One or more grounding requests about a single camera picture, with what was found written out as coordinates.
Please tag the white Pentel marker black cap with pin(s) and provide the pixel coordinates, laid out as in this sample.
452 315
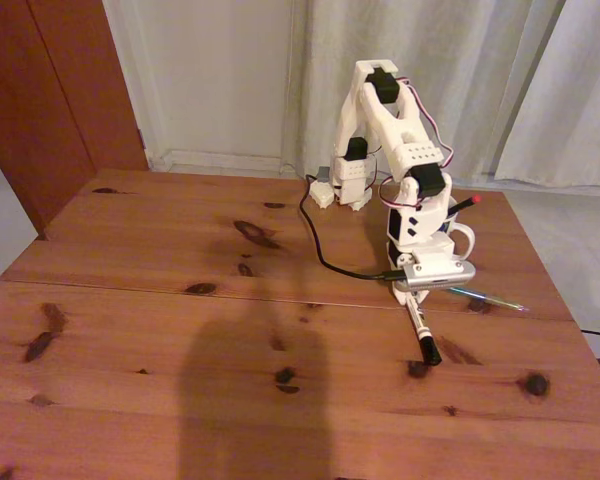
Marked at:
425 335

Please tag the black pen red end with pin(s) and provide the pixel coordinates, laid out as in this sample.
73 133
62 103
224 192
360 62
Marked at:
467 204

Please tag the teal transparent pen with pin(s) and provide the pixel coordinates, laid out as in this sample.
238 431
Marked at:
490 298

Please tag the white mug green blue pattern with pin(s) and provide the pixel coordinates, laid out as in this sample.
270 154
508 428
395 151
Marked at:
462 235

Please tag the narrow white curtain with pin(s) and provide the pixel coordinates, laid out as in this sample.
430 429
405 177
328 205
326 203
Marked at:
570 110

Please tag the wide white curtain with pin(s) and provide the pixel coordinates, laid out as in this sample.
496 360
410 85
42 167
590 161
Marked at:
455 40

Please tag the white door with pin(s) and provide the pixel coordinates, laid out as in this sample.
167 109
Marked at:
205 75

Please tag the brown wooden cabinet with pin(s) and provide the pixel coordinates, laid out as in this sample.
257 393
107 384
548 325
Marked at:
45 100

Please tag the silver camera box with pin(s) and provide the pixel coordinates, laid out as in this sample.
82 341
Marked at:
437 275

